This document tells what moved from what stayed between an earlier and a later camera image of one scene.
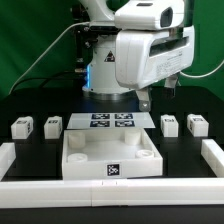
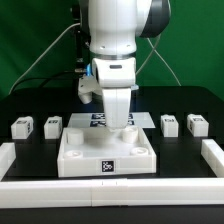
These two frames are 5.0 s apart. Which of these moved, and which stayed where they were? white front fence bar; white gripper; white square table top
Moved: white gripper; white square table top
Stayed: white front fence bar
